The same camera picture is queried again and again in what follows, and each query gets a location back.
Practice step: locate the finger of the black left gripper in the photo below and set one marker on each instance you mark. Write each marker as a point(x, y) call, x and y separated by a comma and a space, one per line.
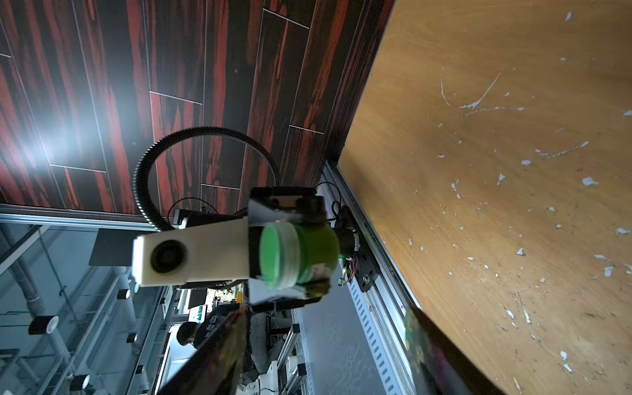
point(297, 205)
point(264, 300)

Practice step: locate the green paint jar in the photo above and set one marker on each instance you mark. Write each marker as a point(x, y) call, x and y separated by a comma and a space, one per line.
point(320, 252)

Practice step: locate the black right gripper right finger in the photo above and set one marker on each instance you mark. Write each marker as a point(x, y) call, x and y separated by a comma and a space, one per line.
point(438, 366)

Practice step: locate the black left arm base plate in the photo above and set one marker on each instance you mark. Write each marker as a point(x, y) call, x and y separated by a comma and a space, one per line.
point(360, 265)

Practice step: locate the green paint jar lid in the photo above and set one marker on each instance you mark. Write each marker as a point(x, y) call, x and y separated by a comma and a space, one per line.
point(280, 255)

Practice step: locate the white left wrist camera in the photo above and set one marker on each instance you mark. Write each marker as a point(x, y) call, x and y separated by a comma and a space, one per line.
point(214, 252)

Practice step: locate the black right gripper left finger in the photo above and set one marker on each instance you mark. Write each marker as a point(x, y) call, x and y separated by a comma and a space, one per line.
point(216, 366)

